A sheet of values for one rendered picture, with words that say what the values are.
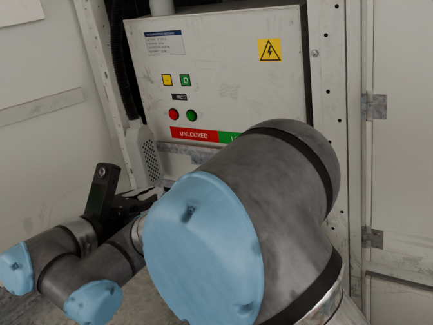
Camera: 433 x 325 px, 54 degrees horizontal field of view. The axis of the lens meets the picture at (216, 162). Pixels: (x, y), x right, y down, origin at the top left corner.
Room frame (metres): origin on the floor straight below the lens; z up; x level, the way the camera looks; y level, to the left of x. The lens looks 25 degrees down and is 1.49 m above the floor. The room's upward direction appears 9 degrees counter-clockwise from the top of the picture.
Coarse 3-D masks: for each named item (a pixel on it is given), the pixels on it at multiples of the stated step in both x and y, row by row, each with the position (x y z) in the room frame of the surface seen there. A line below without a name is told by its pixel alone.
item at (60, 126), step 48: (0, 0) 1.08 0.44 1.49; (48, 0) 1.17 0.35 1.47; (0, 48) 1.09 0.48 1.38; (48, 48) 1.15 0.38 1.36; (0, 96) 1.07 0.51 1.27; (48, 96) 1.12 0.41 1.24; (96, 96) 1.20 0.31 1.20; (0, 144) 1.05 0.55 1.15; (48, 144) 1.11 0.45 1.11; (96, 144) 1.18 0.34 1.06; (0, 192) 1.03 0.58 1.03; (48, 192) 1.09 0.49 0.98; (0, 240) 1.00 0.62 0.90
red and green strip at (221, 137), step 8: (176, 128) 1.10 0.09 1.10; (184, 128) 1.09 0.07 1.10; (192, 128) 1.07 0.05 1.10; (176, 136) 1.11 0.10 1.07; (184, 136) 1.09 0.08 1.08; (192, 136) 1.07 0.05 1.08; (200, 136) 1.06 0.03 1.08; (208, 136) 1.04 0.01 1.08; (216, 136) 1.03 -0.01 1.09; (224, 136) 1.01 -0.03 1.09; (232, 136) 1.00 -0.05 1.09
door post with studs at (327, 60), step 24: (312, 0) 0.82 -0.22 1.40; (336, 0) 0.79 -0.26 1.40; (312, 24) 0.82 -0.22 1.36; (336, 24) 0.79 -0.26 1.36; (312, 48) 0.83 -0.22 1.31; (336, 48) 0.79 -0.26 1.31; (312, 72) 0.83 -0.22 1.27; (336, 72) 0.79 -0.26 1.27; (312, 96) 0.83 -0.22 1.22; (336, 96) 0.79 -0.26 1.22; (336, 120) 0.79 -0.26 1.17; (336, 144) 0.80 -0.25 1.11; (336, 216) 0.80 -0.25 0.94; (336, 240) 0.80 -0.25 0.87
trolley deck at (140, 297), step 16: (144, 272) 0.83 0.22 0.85; (128, 288) 0.78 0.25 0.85; (144, 288) 0.77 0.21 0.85; (48, 304) 0.77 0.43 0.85; (128, 304) 0.72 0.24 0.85; (144, 304) 0.72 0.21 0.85; (160, 304) 0.71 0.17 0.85; (16, 320) 0.73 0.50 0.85; (32, 320) 0.72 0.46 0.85; (48, 320) 0.72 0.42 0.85; (64, 320) 0.71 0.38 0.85; (112, 320) 0.68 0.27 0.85; (128, 320) 0.68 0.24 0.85; (144, 320) 0.67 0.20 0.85; (160, 320) 0.66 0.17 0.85; (176, 320) 0.65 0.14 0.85
